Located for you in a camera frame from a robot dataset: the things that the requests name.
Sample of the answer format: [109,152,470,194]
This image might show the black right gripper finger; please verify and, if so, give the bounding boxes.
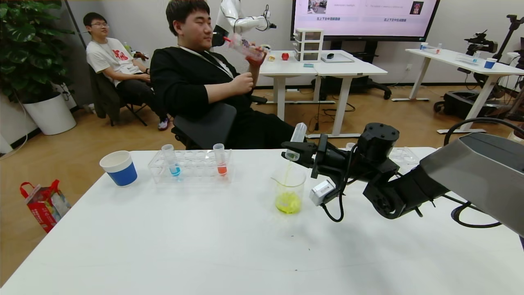
[281,151,315,168]
[281,141,318,154]

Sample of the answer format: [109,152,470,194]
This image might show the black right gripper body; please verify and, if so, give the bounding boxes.
[310,134,350,179]

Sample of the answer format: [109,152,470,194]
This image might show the yellow pigment test tube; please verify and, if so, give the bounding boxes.
[285,123,307,161]

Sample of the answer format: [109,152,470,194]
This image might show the plastic bubble tea cup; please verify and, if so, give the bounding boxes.
[223,34,267,66]

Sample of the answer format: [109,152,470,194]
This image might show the blue pigment test tube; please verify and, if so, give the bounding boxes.
[161,144,181,177]

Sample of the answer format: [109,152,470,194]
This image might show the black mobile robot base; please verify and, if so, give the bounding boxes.
[434,90,512,123]

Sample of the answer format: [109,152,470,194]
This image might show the clear glass beaker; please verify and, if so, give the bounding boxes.
[270,166,307,215]

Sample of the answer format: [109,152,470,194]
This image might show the clear acrylic test tube rack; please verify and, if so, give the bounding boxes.
[344,142,421,165]
[148,149,235,184]

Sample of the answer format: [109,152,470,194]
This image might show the small clear tube rack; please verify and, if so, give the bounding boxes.
[455,52,480,65]

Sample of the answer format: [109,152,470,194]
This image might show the white double desk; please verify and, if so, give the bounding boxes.
[258,50,388,140]

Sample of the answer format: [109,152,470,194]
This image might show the grey tablet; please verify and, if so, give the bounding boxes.
[320,53,355,64]

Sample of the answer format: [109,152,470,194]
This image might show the clear drawer organiser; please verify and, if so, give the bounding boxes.
[294,28,325,63]

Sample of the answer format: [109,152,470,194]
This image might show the large display screen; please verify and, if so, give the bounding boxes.
[291,0,440,41]

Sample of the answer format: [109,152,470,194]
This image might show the man in black clothes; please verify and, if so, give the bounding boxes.
[149,0,307,150]

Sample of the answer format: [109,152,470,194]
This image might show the blue white paper cup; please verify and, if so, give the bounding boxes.
[100,151,138,187]

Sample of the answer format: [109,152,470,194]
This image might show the white single desk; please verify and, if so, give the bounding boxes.
[392,48,524,135]

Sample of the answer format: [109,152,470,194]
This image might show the black device on desk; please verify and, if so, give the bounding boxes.
[465,29,499,56]

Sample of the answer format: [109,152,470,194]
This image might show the beige plastic stool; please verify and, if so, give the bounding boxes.
[508,123,524,143]

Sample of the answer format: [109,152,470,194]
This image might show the folding chair with dark jacket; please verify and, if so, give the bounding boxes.
[89,68,148,127]

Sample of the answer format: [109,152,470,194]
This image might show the man in white t-shirt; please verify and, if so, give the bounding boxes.
[83,12,170,132]

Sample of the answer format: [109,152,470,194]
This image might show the black tripod stand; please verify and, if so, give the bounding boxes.
[493,14,524,62]

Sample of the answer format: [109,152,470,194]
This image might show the white plant pot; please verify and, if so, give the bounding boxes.
[23,92,77,136]

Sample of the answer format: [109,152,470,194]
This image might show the red shopping bag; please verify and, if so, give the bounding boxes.
[20,179,72,234]

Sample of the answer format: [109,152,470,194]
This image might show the green potted plant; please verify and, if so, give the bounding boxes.
[0,0,76,105]

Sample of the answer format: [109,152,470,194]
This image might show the black floor cables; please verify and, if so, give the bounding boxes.
[307,102,357,132]

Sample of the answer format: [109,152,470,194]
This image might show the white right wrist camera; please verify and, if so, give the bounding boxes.
[310,179,336,206]

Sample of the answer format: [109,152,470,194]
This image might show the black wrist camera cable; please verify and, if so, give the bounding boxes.
[321,145,357,222]

